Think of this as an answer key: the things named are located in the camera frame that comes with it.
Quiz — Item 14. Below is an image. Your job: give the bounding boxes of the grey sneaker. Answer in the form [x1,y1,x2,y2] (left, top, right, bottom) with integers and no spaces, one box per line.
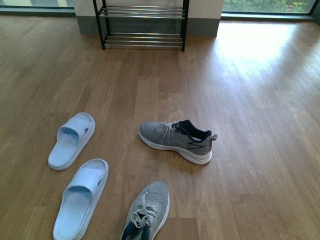
[138,119,218,165]
[121,181,170,240]

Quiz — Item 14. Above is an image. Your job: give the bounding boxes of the light blue slipper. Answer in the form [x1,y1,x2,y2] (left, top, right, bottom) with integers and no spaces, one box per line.
[53,158,109,240]
[48,112,96,171]

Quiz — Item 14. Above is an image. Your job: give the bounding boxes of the black metal shoe rack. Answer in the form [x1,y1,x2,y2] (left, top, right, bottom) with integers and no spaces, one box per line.
[93,0,190,52]

